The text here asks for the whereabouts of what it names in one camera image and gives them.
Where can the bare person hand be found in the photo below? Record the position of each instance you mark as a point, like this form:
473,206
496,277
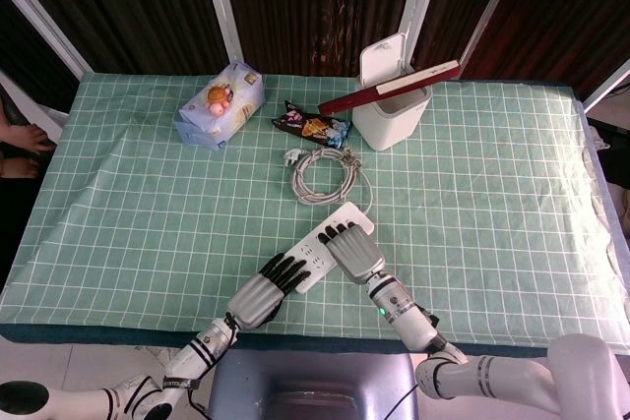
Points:
34,138
19,168

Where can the white trash bin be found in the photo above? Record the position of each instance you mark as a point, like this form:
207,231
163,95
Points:
394,130

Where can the green checked tablecloth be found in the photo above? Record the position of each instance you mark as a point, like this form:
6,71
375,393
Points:
147,218

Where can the white frame post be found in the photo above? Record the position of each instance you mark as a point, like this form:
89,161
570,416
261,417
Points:
418,2
492,7
608,85
221,2
44,21

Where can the blue tissue pack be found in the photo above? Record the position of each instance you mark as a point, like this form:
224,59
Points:
197,120

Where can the grey robot torso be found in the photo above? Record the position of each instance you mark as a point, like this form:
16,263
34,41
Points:
315,380

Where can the white power strip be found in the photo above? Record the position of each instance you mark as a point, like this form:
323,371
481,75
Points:
311,250

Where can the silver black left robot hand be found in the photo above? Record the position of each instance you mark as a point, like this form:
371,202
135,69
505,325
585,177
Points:
256,299

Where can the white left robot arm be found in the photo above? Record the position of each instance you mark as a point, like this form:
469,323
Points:
207,346

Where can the dark red book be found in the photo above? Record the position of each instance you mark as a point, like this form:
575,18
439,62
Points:
344,102

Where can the white crumpled sheet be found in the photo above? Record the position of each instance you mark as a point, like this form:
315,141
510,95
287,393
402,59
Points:
612,223

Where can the dark pleated curtain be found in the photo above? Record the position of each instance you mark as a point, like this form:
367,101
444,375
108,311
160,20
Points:
305,2

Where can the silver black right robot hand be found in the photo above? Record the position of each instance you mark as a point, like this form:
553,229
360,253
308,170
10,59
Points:
357,255

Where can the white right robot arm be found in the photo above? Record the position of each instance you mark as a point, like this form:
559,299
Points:
408,317

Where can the dark green under cloth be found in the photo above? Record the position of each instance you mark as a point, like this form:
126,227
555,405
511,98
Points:
98,336

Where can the dark snack bag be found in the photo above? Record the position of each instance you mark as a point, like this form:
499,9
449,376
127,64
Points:
310,127

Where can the pink orange turtle toy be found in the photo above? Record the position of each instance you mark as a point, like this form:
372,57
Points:
219,100

